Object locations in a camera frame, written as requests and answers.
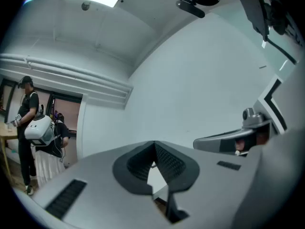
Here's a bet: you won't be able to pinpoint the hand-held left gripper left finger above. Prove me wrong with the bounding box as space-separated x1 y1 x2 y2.
112 141 156 196

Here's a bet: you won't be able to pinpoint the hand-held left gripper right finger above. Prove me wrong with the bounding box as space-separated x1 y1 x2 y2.
154 141 200 193

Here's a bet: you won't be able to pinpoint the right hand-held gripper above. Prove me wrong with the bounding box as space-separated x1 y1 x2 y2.
193 74 290 156

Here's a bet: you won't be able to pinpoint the wooden table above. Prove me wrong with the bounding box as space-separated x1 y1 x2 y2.
0 122 19 186

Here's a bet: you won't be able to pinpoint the dark window frame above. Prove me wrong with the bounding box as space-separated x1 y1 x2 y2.
0 77 83 139

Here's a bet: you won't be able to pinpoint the white wall pipes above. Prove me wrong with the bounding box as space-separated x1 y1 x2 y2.
0 53 134 110

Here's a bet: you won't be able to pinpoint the black head-worn camera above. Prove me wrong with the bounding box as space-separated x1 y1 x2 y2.
175 0 225 19

